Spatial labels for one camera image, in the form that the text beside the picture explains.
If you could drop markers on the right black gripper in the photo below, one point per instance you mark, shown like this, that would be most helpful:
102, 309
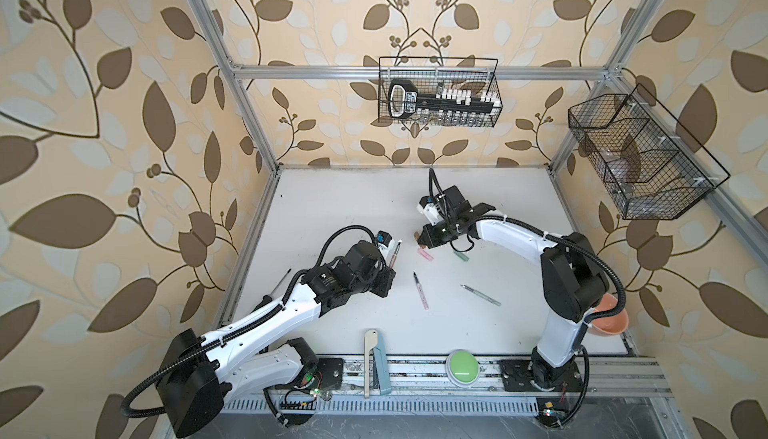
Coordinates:
429, 241

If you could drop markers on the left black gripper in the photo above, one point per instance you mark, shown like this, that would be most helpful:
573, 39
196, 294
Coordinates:
387, 278

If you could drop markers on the brown pen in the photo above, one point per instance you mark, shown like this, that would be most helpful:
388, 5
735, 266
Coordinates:
394, 255

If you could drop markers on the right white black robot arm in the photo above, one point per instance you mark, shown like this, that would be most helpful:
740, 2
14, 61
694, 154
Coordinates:
578, 286

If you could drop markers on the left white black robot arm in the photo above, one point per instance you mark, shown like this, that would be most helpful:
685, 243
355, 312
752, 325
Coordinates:
199, 375

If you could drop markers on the green pen cap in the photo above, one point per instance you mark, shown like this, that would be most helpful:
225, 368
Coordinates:
462, 256

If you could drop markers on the pink pen cap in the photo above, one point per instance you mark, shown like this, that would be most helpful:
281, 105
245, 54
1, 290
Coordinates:
426, 255

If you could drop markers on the pink pen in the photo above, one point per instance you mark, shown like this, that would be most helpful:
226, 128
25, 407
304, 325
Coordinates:
420, 291

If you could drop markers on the green pen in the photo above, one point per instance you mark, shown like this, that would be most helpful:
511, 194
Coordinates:
481, 295

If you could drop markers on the green round button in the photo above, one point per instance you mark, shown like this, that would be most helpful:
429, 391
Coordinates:
462, 368

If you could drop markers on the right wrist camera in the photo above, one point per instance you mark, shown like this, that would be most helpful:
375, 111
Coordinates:
430, 210

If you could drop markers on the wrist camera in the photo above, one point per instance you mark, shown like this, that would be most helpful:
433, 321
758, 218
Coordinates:
430, 210
383, 238

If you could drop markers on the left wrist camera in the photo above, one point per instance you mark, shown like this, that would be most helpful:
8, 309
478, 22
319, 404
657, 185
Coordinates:
383, 238

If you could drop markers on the rear black wire basket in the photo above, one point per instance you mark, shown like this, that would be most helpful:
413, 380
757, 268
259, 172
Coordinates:
427, 72

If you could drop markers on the black socket set rail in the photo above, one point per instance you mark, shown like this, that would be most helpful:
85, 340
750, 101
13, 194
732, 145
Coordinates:
404, 99

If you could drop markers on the side black wire basket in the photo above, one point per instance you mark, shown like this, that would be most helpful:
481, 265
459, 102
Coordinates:
652, 165

